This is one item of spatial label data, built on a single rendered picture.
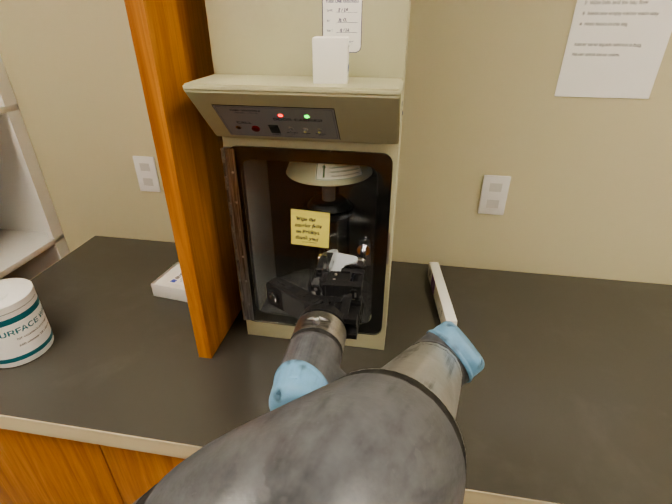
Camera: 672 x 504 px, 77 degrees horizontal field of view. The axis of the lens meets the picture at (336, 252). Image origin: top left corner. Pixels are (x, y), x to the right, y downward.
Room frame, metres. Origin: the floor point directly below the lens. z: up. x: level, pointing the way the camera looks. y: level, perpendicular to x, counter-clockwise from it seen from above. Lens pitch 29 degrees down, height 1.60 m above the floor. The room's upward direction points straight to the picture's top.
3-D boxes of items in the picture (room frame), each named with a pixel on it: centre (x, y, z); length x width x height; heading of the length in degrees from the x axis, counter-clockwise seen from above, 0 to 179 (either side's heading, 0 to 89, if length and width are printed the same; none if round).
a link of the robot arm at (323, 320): (0.47, 0.02, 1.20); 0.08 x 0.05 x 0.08; 80
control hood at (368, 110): (0.69, 0.06, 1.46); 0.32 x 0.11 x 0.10; 80
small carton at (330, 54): (0.69, 0.01, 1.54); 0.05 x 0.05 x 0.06; 87
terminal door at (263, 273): (0.74, 0.05, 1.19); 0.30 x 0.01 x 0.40; 80
